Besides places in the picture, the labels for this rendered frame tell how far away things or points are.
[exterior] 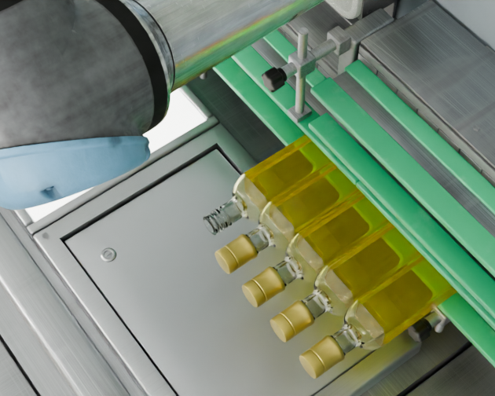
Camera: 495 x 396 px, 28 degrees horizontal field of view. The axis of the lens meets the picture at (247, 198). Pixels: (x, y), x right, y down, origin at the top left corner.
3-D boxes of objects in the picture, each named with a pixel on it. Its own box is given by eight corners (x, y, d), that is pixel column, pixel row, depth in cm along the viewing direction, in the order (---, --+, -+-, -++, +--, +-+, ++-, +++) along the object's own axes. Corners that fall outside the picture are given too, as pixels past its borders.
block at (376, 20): (372, 50, 137) (332, 74, 135) (378, 2, 129) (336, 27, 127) (388, 66, 136) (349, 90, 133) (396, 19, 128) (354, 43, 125)
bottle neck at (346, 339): (342, 331, 123) (312, 353, 121) (343, 322, 120) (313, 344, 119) (357, 350, 121) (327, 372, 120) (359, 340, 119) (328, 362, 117)
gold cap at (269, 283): (268, 274, 127) (240, 292, 126) (268, 261, 124) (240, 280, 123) (285, 294, 126) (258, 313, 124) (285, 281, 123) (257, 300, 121)
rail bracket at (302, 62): (332, 83, 137) (260, 126, 133) (339, -3, 122) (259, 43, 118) (346, 97, 135) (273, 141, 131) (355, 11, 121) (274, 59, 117)
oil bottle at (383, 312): (459, 240, 131) (334, 328, 124) (467, 218, 126) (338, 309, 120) (489, 270, 129) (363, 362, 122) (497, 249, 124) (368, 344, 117)
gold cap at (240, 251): (241, 242, 130) (214, 260, 128) (240, 229, 127) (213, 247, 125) (258, 261, 128) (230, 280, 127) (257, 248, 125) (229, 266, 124)
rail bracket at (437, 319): (471, 287, 136) (397, 340, 132) (480, 263, 130) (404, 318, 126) (491, 308, 134) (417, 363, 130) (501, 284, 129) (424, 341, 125)
